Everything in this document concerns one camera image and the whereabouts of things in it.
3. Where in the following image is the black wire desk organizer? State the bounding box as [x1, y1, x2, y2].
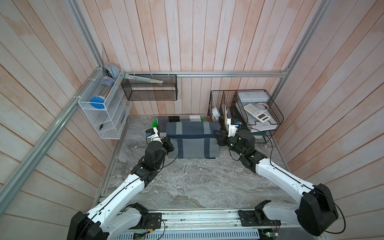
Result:
[208, 90, 284, 144]

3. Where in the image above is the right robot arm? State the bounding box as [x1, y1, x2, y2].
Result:
[214, 130, 342, 237]

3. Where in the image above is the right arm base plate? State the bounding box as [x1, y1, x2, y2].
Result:
[238, 210, 281, 227]

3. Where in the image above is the grey round disc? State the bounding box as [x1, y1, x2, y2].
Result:
[104, 64, 120, 81]

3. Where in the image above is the white box in organizer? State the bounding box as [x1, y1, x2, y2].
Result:
[238, 91, 270, 103]

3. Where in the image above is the white calculator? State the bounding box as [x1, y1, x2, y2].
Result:
[244, 104, 271, 123]

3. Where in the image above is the blue capped clear tube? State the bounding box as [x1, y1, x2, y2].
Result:
[89, 76, 115, 109]

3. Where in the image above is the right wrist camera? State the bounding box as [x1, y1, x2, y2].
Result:
[226, 118, 242, 137]

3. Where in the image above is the aluminium front rail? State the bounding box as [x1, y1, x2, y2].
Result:
[113, 206, 301, 233]

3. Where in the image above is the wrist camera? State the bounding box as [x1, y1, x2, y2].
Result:
[146, 128, 162, 144]
[226, 118, 242, 137]

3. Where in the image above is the green plastic basket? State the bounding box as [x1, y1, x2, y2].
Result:
[152, 119, 159, 130]

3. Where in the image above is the navy grey striped scarf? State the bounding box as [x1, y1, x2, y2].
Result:
[166, 122, 221, 159]

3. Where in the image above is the black white checkered scarf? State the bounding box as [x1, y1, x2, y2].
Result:
[157, 115, 204, 133]

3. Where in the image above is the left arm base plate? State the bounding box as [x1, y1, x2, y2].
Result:
[132, 213, 162, 230]

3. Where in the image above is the white tape roll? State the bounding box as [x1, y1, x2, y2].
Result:
[212, 107, 221, 122]

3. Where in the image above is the white wire wall shelf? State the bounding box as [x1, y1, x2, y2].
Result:
[78, 69, 132, 140]

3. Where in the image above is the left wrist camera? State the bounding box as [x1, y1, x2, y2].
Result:
[146, 128, 162, 144]

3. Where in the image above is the black mesh wall basket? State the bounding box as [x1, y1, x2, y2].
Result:
[121, 74, 178, 101]

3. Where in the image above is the white ruler strip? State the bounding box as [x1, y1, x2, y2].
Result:
[124, 74, 164, 84]

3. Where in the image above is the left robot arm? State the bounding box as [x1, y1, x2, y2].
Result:
[67, 137, 175, 240]

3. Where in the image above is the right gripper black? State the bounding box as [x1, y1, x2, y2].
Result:
[214, 130, 246, 160]

